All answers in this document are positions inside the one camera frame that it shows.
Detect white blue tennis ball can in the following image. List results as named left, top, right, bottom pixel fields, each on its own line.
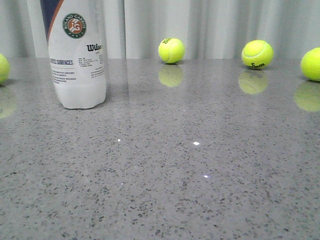
left=40, top=0, right=107, bottom=109

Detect centre tennis ball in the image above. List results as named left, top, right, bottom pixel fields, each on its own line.
left=158, top=37, right=185, bottom=64

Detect Wilson tennis ball right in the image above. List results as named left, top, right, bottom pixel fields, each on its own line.
left=241, top=40, right=274, bottom=69

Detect far right tennis ball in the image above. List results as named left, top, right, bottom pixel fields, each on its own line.
left=300, top=47, right=320, bottom=82

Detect far left tennis ball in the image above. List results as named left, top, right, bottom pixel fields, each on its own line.
left=0, top=54, right=11, bottom=85

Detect grey curtain backdrop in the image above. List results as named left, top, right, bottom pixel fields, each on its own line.
left=0, top=0, right=320, bottom=60

